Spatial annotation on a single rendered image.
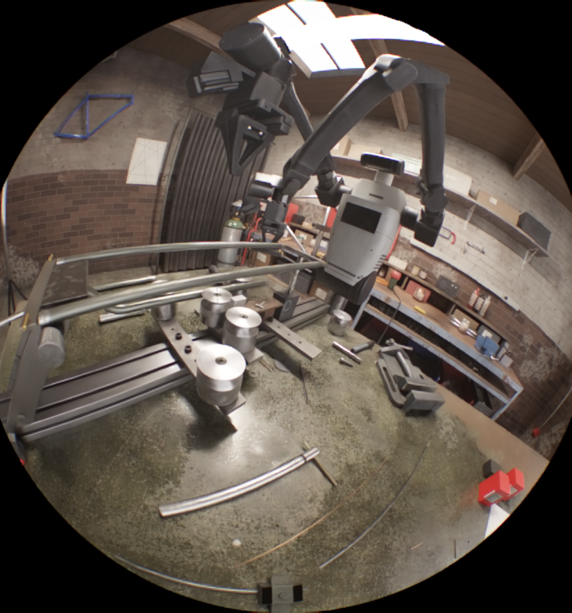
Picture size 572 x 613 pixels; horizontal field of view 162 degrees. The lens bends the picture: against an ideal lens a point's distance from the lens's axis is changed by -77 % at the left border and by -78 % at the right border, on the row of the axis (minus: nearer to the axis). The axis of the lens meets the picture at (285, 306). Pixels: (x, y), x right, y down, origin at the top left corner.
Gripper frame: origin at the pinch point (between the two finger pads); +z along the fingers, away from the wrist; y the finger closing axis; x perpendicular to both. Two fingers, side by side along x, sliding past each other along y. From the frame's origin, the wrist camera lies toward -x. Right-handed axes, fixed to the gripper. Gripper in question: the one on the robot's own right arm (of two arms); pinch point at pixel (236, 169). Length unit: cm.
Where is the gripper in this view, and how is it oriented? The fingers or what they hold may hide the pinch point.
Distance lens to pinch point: 30.3
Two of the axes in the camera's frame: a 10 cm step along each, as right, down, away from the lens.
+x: 6.3, -2.0, 7.5
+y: 7.3, 4.9, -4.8
